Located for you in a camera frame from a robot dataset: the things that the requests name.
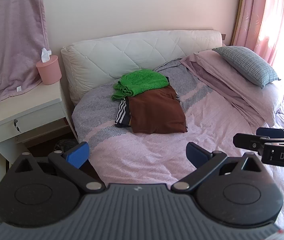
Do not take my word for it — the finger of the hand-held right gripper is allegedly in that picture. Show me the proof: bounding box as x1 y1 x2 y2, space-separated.
256 127 284 139
233 133 284 156

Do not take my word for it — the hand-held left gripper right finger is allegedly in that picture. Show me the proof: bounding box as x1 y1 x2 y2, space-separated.
171 142 268 193

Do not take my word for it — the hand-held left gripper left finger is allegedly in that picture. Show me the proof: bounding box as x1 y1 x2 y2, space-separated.
12 141 107 193

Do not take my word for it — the green knitted sweater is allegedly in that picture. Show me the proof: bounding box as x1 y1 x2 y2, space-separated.
111 69 170 101

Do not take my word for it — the dark grey basket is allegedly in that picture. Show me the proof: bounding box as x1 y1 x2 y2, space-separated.
54 138 79 153

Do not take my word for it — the pink pillow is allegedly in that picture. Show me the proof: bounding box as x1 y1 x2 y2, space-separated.
193 50 284 128

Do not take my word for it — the bed with pink-grey blanket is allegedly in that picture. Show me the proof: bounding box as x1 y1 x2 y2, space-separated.
71 57 284 230

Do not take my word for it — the brown folded garment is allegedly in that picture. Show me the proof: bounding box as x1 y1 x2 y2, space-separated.
128 86 188 134

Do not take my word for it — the black white-striped garment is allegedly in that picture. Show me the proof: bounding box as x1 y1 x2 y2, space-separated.
114 76 181 128

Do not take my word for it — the folded mauve sheet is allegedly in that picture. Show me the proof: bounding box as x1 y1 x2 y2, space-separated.
179 54 266 127

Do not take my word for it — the grey checkered pillow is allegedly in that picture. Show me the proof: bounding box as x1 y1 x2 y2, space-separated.
212 46 281 89

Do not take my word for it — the white nightstand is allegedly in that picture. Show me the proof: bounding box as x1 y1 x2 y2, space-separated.
0 81 79 165

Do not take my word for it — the pink round tissue box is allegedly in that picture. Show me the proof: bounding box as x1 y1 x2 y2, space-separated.
36 55 62 85

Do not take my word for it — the white tissue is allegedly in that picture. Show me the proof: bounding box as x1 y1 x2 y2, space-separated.
41 47 52 63

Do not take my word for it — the white quilted headboard cushion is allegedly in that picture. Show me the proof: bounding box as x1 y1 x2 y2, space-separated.
61 29 223 107

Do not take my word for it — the pink curtain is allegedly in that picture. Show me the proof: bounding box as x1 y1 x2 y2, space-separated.
232 0 284 68

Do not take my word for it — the mauve hanging towel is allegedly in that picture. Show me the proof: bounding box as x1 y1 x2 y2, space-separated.
0 0 49 103

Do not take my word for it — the wooden window frame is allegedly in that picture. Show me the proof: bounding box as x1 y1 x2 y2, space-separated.
231 0 246 47

